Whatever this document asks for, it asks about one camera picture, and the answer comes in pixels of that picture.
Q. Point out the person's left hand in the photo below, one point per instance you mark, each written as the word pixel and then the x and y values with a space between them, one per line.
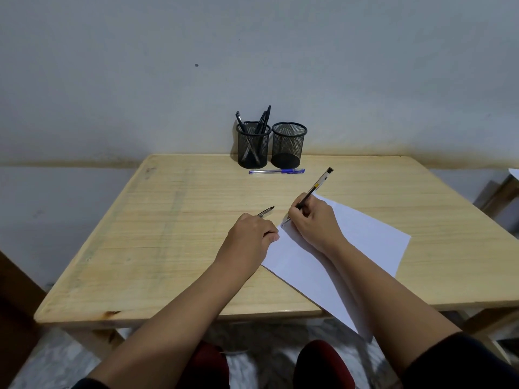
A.
pixel 247 247

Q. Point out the person's right hand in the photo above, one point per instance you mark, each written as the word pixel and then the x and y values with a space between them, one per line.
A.
pixel 318 226

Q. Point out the clear black pen cap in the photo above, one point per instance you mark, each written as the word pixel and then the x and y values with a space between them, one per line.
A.
pixel 265 211

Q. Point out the clear pen with white label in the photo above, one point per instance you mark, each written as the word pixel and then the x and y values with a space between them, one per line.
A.
pixel 320 180

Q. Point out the white paper sheet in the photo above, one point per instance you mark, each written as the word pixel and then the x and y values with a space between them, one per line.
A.
pixel 365 243
pixel 515 173

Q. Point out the clear blue gel pen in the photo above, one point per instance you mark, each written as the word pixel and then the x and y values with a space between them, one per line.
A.
pixel 284 171

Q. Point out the black mesh pen cup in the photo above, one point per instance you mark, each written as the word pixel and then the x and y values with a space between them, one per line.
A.
pixel 288 147
pixel 261 157

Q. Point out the clear black gel pen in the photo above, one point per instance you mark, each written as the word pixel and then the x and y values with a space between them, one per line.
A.
pixel 239 119
pixel 261 119

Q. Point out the matte black pen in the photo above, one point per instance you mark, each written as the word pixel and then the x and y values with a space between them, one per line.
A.
pixel 268 113

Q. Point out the person's left forearm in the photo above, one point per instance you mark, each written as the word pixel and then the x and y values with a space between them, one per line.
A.
pixel 170 332

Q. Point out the person's right forearm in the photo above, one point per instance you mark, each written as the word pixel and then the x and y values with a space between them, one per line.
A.
pixel 393 303

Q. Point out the person's left red-trousered leg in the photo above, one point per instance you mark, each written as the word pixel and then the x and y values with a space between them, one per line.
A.
pixel 211 364

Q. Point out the person's red-trousered leg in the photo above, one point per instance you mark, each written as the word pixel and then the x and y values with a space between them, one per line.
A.
pixel 211 364
pixel 324 364

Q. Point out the person's right red-trousered leg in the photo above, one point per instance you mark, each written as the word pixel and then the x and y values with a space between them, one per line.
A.
pixel 324 364

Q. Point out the person's right black sleeve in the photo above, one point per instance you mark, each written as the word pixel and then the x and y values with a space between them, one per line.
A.
pixel 466 364

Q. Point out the brown wooden door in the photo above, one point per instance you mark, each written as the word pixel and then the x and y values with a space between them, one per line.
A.
pixel 16 320

